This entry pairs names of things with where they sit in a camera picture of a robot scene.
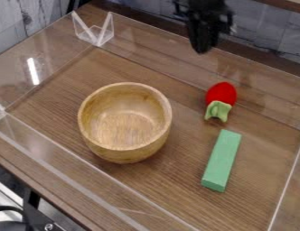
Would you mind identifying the black metal table leg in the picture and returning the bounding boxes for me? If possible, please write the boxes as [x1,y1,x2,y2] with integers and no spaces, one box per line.
[23,188,79,231]

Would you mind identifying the black cable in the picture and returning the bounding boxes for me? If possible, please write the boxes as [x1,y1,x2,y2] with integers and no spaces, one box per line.
[0,206,30,231]

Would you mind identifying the red plush fruit green leaf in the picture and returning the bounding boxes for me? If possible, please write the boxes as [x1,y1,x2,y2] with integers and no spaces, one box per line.
[205,82,237,123]

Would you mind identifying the green rectangular block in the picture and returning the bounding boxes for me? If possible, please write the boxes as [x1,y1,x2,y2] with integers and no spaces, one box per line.
[201,129,242,192]

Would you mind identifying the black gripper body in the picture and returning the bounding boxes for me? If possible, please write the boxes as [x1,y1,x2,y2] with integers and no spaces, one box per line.
[171,0,237,34]

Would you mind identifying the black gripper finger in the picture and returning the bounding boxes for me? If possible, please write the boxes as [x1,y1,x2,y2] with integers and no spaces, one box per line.
[186,12,220,54]

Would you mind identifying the round wooden bowl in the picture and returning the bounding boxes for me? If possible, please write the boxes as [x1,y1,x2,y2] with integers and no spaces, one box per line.
[78,82,173,164]

